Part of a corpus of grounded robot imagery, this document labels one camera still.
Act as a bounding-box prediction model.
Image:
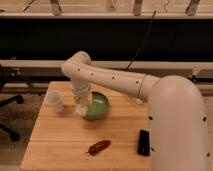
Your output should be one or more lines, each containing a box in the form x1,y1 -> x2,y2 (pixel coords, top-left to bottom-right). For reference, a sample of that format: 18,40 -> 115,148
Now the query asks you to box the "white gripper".
72,84 -> 93,106

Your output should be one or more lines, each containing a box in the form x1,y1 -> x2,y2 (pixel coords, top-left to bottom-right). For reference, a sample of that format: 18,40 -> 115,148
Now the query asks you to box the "black rectangular remote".
137,130 -> 150,156

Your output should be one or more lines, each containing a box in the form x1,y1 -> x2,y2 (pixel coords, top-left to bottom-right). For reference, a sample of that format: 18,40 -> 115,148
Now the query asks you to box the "green ceramic bowl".
83,92 -> 109,120

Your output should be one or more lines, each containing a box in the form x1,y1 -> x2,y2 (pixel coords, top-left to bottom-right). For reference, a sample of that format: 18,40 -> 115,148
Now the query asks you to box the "translucent plastic cup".
45,90 -> 63,113

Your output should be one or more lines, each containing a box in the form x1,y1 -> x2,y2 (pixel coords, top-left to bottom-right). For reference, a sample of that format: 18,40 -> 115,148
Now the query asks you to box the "black office chair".
0,64 -> 34,142

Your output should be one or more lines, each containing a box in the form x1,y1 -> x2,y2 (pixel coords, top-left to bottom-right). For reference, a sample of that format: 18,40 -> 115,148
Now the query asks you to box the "black hanging cable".
123,9 -> 157,72

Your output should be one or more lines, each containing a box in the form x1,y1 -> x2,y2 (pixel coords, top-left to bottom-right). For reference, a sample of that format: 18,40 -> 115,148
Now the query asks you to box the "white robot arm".
61,51 -> 211,171

